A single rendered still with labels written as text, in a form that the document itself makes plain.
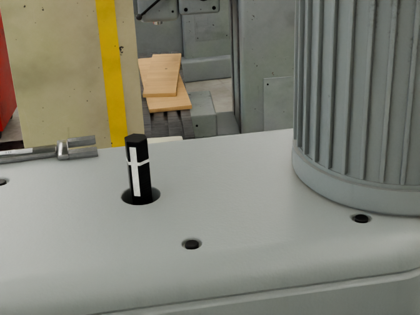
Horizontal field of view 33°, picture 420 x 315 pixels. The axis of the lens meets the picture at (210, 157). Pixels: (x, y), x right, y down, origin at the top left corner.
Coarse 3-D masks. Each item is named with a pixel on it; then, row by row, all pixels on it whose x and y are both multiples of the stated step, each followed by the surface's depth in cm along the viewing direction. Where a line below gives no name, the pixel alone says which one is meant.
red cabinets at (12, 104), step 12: (0, 12) 538; (0, 24) 537; (0, 36) 535; (0, 48) 534; (0, 60) 532; (0, 72) 531; (0, 84) 529; (12, 84) 564; (0, 96) 528; (12, 96) 563; (0, 108) 526; (12, 108) 561; (0, 120) 527; (0, 132) 539
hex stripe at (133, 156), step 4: (132, 148) 64; (132, 152) 64; (132, 156) 64; (136, 156) 64; (132, 160) 64; (136, 160) 64; (132, 164) 64; (136, 164) 64; (132, 168) 65; (136, 168) 64; (132, 172) 65; (136, 172) 65; (132, 176) 65; (136, 176) 65; (132, 180) 65; (136, 180) 65; (136, 184) 65; (136, 188) 65; (136, 192) 66
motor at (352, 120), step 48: (336, 0) 56; (384, 0) 54; (336, 48) 58; (384, 48) 56; (336, 96) 60; (384, 96) 57; (336, 144) 62; (384, 144) 59; (336, 192) 63; (384, 192) 61
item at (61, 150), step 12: (60, 144) 76; (72, 144) 77; (84, 144) 77; (0, 156) 74; (12, 156) 74; (24, 156) 74; (36, 156) 74; (48, 156) 74; (60, 156) 74; (72, 156) 74; (84, 156) 74
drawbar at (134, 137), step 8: (128, 136) 65; (136, 136) 64; (144, 136) 64; (128, 144) 64; (136, 144) 63; (144, 144) 64; (128, 152) 64; (136, 152) 64; (144, 152) 64; (128, 160) 64; (144, 160) 65; (128, 168) 65; (144, 168) 65; (128, 176) 66; (144, 176) 65; (144, 184) 65; (144, 192) 66; (136, 200) 66; (144, 200) 66
